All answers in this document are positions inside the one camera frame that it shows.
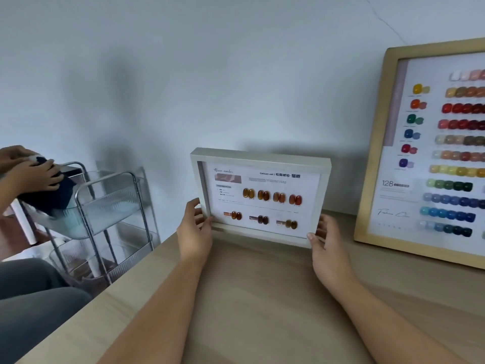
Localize another person's forearm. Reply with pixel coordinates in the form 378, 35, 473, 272
0, 177, 24, 217

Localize clear metal frame trolley cart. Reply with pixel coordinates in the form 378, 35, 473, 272
28, 162, 160, 289

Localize grey trousers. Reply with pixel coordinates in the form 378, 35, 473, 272
0, 258, 93, 364

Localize dark blue cloth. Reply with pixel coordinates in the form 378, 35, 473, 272
17, 157, 79, 219

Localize person's left forearm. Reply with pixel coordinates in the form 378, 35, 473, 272
96, 255, 208, 364

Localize person's right forearm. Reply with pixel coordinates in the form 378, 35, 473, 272
318, 270, 468, 364

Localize large wooden framed nail chart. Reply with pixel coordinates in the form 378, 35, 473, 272
353, 38, 485, 270

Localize person's left hand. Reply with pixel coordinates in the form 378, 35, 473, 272
176, 198, 215, 264

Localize white framed nail colour chart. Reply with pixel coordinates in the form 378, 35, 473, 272
189, 148, 333, 249

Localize person's right hand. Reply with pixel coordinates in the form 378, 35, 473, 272
306, 214, 354, 287

